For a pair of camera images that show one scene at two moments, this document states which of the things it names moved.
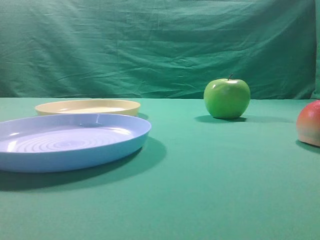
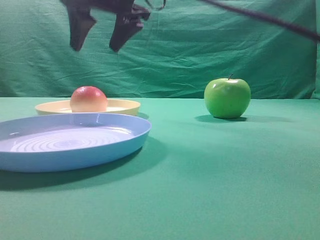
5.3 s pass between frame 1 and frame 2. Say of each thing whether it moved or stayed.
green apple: stayed
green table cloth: stayed
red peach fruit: moved
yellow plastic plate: stayed
